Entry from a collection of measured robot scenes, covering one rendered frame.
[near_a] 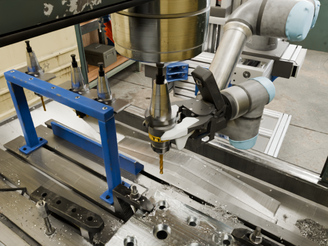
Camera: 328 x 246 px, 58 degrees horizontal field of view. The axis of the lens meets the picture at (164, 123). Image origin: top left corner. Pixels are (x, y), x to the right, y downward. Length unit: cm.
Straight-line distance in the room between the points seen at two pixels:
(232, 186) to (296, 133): 183
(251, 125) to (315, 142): 225
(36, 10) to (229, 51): 79
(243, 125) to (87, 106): 43
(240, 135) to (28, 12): 69
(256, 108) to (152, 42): 40
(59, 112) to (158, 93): 116
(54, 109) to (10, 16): 150
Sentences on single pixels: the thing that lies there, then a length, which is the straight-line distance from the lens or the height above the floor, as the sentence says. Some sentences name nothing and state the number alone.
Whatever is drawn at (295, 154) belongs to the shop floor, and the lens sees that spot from 281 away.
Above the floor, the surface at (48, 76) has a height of 122.
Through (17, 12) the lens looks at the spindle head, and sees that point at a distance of 19.
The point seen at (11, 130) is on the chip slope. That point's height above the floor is 83.
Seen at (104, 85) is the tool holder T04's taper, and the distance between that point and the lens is 87.
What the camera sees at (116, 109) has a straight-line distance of 85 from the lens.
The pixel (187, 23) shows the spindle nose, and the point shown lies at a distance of 45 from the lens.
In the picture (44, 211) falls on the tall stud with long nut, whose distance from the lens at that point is 90.
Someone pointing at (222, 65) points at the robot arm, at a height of 130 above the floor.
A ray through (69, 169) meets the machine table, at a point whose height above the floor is 90.
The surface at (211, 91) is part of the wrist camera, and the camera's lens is 63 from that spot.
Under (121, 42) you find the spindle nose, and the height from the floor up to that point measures 150.
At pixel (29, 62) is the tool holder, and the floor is 126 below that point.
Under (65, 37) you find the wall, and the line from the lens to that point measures 170.
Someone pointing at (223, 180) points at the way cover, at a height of 73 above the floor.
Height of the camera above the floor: 165
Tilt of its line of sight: 34 degrees down
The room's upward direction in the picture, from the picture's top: straight up
